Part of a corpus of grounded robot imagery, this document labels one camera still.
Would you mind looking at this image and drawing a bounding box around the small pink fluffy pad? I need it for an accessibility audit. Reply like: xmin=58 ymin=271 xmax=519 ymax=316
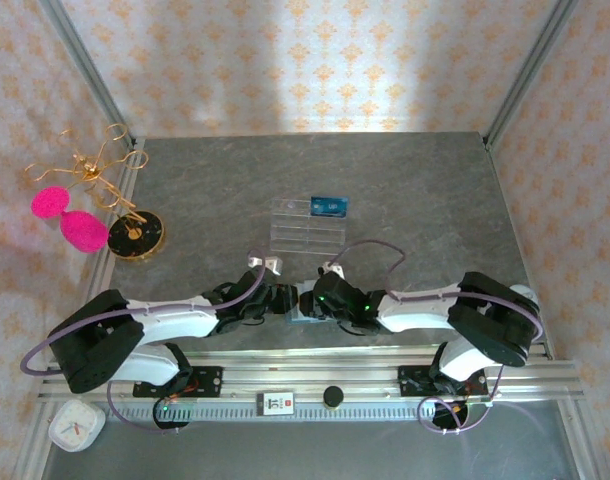
xmin=31 ymin=185 xmax=71 ymax=220

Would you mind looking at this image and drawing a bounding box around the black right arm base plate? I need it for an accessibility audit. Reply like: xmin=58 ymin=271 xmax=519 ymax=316
xmin=397 ymin=363 xmax=490 ymax=398

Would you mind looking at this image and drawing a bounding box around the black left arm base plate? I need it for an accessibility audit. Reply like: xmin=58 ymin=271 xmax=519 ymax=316
xmin=132 ymin=366 xmax=224 ymax=398

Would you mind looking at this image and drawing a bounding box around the blue credit card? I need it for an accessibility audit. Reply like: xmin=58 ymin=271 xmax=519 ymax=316
xmin=309 ymin=194 xmax=350 ymax=218

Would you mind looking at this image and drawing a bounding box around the aluminium frame post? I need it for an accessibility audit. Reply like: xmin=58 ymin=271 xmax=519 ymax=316
xmin=483 ymin=0 xmax=581 ymax=150
xmin=38 ymin=0 xmax=136 ymax=147

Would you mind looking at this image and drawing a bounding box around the white number label card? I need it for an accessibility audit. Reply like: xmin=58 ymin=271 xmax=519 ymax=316
xmin=256 ymin=391 xmax=295 ymax=417

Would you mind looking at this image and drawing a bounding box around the large pink fluffy pad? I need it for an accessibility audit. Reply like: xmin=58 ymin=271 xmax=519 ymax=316
xmin=59 ymin=209 xmax=110 ymax=254

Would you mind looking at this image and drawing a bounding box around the gold wire jewelry stand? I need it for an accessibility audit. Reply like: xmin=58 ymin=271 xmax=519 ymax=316
xmin=24 ymin=123 xmax=167 ymax=264

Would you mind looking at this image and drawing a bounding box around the teal card holder wallet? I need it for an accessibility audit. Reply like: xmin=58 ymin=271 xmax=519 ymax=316
xmin=284 ymin=309 xmax=339 ymax=327

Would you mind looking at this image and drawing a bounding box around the white square clock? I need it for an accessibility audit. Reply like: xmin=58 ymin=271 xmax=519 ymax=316
xmin=48 ymin=399 xmax=107 ymax=454

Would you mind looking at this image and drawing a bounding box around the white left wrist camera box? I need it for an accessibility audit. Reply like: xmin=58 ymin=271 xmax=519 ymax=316
xmin=247 ymin=251 xmax=285 ymax=277

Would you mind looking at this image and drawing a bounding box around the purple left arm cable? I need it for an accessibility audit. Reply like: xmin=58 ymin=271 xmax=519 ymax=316
xmin=19 ymin=248 xmax=267 ymax=436

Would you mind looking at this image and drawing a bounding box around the aluminium front rail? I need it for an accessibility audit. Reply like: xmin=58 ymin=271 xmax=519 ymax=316
xmin=37 ymin=349 xmax=584 ymax=404

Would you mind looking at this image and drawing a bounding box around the grey slotted cable duct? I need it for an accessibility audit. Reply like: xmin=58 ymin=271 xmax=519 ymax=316
xmin=107 ymin=402 xmax=492 ymax=424

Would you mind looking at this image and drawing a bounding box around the clear acrylic card stand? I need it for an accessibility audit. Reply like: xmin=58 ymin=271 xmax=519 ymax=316
xmin=270 ymin=197 xmax=350 ymax=254

